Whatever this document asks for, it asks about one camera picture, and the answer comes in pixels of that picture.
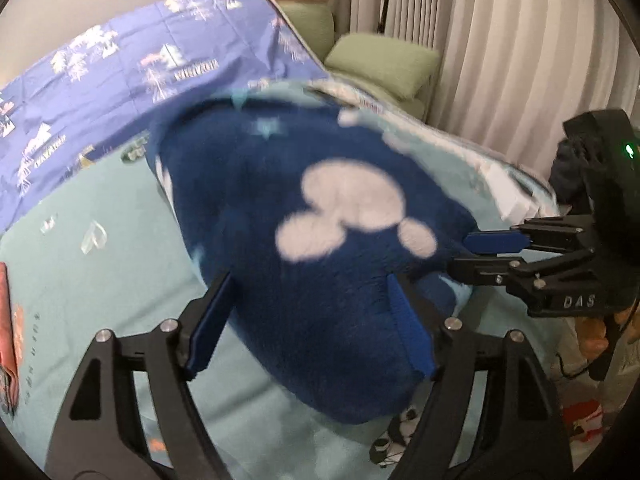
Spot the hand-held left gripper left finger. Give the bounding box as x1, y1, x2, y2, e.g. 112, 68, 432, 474
45, 270, 237, 480

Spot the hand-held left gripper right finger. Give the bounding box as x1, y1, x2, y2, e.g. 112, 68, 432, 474
387, 275, 573, 480

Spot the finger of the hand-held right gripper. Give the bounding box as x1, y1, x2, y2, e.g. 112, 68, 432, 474
447, 247, 596, 288
462, 215, 593, 257

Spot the navy fleece garment with prints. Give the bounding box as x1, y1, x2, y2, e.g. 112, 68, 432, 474
145, 92, 476, 426

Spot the person's right hand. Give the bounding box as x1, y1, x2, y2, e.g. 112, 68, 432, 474
575, 305, 640, 358

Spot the dark cloth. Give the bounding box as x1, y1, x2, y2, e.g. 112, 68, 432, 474
550, 137, 593, 206

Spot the black and white object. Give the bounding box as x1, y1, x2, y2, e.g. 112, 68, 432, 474
370, 407, 421, 468

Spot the light blue printed blanket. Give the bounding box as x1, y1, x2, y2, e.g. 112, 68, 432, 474
0, 80, 556, 480

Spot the white pleated curtain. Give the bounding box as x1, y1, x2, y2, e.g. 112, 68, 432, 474
320, 0, 640, 181

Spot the red and white object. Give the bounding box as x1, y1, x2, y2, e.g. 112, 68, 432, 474
562, 400, 608, 441

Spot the green sofa cushion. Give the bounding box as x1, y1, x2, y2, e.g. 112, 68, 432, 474
325, 32, 441, 101

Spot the blue printed bedsheet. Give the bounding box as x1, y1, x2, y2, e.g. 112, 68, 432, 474
0, 0, 331, 231

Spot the green pillow by headboard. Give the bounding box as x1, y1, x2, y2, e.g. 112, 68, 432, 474
277, 0, 336, 61

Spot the black cable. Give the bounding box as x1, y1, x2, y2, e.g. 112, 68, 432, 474
552, 352, 593, 378

